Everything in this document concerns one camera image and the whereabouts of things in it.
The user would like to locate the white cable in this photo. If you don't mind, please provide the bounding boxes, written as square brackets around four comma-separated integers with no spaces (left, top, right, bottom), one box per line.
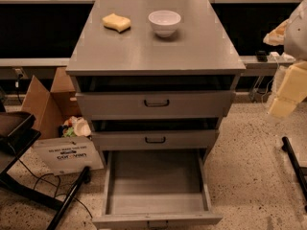
[248,60,282,105]

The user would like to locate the black stand frame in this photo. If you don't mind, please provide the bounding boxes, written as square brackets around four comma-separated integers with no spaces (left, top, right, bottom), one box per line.
[0,111,92,230]

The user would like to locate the black floor cable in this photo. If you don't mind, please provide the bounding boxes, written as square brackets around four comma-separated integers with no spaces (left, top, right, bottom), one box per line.
[15,158,94,220]

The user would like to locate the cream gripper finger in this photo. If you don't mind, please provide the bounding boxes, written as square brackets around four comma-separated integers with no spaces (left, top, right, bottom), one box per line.
[263,19,288,46]
[268,61,307,118]

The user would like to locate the black charger on ledge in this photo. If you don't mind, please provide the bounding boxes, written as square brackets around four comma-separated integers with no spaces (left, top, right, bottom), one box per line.
[255,51,268,62]

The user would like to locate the grey middle drawer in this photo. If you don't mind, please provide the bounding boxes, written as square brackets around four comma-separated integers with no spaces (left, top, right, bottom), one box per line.
[92,129,219,150]

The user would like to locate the black bar at right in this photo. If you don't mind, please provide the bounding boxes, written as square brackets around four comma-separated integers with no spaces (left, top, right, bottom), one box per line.
[282,136,307,212]

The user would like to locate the grey drawer cabinet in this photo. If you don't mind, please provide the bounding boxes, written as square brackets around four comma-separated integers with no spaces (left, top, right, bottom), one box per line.
[65,0,247,165]

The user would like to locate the grey bottom drawer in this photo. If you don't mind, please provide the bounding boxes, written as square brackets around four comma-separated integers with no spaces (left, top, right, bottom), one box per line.
[93,149,223,230]

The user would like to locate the toys in box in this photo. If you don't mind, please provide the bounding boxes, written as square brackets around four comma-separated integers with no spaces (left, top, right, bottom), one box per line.
[59,116,91,137]

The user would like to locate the white bowl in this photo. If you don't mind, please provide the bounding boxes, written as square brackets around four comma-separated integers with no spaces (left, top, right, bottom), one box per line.
[148,11,181,37]

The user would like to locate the yellow sponge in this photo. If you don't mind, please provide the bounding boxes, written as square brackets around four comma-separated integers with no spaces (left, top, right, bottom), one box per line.
[102,13,130,33]

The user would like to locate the white power adapter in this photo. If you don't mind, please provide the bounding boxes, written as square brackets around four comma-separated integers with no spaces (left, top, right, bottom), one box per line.
[269,52,295,61]

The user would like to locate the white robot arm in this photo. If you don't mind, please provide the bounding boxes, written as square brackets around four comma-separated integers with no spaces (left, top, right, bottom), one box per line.
[263,0,307,118]

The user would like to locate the grey drawer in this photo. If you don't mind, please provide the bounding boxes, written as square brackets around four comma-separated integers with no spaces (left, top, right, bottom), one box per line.
[76,91,235,120]
[93,149,223,230]
[92,129,219,150]

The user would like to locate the grey top drawer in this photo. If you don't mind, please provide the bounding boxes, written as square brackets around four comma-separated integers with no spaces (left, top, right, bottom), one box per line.
[76,91,235,120]

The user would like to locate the brown cardboard box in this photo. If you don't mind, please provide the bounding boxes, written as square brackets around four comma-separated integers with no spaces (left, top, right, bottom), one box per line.
[22,67,104,175]

